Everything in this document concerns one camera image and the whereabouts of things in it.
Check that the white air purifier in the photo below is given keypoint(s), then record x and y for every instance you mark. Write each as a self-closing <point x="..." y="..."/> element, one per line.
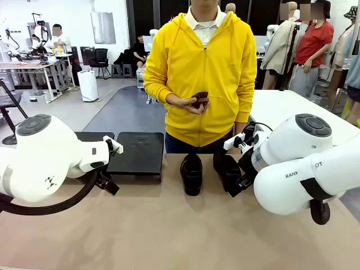
<point x="87" y="84"/>

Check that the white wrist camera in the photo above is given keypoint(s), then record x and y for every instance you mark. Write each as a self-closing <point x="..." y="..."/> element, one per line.
<point x="115" y="146"/>
<point x="232" y="142"/>

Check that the black stool round base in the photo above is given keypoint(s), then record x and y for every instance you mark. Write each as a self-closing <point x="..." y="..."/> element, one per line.
<point x="8" y="102"/>

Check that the small brown wooden object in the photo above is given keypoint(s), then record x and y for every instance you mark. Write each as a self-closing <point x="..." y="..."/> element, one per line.
<point x="200" y="97"/>

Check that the computer case with lights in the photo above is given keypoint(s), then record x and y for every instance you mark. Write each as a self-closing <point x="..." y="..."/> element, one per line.
<point x="140" y="77"/>

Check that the white table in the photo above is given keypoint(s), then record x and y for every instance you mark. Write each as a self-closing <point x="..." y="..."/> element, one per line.
<point x="281" y="107"/>

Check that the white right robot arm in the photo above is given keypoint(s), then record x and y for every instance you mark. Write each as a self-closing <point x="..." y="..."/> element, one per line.
<point x="295" y="174"/>

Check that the grey workbench table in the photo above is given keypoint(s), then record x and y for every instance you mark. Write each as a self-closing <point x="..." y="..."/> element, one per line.
<point x="28" y="66"/>

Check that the grey plastic stool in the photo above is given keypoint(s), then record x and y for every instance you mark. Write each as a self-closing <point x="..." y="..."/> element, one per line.
<point x="127" y="70"/>
<point x="116" y="70"/>

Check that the black tripod leg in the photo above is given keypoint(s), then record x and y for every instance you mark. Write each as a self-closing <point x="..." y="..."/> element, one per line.
<point x="22" y="111"/>

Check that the person's left hand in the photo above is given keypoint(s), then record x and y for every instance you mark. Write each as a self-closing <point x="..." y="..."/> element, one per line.
<point x="241" y="128"/>

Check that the black white robot rig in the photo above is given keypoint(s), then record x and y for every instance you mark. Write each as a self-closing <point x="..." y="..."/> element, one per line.
<point x="11" y="42"/>
<point x="42" y="31"/>

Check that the mannequin in beige jacket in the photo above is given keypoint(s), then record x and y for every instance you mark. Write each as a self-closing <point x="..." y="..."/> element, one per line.
<point x="278" y="47"/>

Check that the person's left forearm yellow sleeve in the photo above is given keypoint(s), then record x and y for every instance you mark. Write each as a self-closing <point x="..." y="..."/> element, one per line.
<point x="244" y="107"/>

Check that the black bag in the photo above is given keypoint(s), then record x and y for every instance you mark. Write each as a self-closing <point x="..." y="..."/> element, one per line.
<point x="123" y="57"/>

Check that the seated person black clothes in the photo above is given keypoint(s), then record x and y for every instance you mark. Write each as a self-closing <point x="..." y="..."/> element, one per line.
<point x="139" y="50"/>

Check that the person's right forearm yellow sleeve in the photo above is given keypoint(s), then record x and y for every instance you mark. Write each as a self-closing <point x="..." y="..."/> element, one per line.
<point x="157" y="91"/>

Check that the mannequin in teal top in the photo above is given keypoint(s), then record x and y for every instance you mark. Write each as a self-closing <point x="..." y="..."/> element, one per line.
<point x="354" y="73"/>

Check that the black metal shoe stand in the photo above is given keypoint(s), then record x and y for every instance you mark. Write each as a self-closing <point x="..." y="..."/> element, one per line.
<point x="92" y="136"/>
<point x="137" y="154"/>

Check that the white humanoid robot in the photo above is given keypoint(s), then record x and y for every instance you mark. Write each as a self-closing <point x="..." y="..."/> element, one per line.
<point x="153" y="33"/>

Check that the silver wall panel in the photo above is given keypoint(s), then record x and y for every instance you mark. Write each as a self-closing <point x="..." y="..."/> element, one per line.
<point x="103" y="28"/>

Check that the clear plastic storage box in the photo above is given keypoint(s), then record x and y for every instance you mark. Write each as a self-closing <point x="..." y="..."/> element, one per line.
<point x="39" y="97"/>

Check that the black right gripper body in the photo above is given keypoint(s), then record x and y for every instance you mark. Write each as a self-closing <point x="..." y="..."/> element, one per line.
<point x="248" y="166"/>

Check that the glossy black leather shoe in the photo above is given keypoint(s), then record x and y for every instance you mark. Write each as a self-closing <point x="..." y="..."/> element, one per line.
<point x="226" y="168"/>
<point x="191" y="174"/>

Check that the mannequin with patterned hat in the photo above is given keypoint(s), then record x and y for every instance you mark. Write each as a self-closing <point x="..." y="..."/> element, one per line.
<point x="341" y="50"/>

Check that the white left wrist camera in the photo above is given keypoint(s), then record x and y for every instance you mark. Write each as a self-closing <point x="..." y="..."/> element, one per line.
<point x="115" y="146"/>

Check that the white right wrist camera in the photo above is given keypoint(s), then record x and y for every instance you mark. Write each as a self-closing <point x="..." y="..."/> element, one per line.
<point x="232" y="142"/>

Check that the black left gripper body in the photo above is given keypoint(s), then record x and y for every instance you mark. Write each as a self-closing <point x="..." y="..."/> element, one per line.
<point x="104" y="172"/>

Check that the seated person white shirt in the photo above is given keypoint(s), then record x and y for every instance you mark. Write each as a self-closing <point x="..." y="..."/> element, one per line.
<point x="57" y="38"/>

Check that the black office chair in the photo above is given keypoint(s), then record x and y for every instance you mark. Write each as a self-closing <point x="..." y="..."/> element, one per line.
<point x="100" y="56"/>

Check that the mannequin in red shirt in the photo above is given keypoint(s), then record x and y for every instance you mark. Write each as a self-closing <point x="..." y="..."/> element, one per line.
<point x="312" y="45"/>

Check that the black monitor panel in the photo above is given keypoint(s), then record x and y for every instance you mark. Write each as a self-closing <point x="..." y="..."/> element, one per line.
<point x="87" y="54"/>

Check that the person's right hand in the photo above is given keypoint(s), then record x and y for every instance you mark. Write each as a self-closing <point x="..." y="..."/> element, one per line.
<point x="180" y="101"/>

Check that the person in yellow hoodie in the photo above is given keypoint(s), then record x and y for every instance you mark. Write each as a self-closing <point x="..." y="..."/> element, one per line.
<point x="197" y="70"/>

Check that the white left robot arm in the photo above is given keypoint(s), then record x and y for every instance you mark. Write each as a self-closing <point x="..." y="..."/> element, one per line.
<point x="42" y="157"/>

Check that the black light stand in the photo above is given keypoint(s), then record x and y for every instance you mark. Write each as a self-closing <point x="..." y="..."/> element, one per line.
<point x="289" y="56"/>

